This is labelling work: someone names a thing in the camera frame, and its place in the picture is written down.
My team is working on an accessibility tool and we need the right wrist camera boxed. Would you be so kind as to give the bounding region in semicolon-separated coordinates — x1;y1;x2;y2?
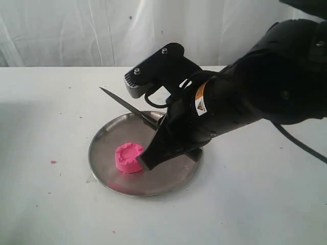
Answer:
124;42;201;99

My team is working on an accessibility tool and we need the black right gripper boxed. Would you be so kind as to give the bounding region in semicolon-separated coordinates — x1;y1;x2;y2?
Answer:
137;75;245;170

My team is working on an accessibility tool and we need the pink clay piece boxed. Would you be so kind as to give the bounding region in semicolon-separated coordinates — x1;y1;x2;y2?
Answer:
115;143;143;174

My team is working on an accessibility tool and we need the white backdrop curtain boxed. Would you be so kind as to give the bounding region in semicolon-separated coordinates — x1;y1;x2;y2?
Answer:
1;1;320;67

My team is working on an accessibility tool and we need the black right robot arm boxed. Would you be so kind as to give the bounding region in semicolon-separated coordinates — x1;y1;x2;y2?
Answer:
138;19;326;170

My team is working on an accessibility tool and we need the black serrated knife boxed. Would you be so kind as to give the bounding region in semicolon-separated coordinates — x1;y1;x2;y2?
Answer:
100;87;157;131

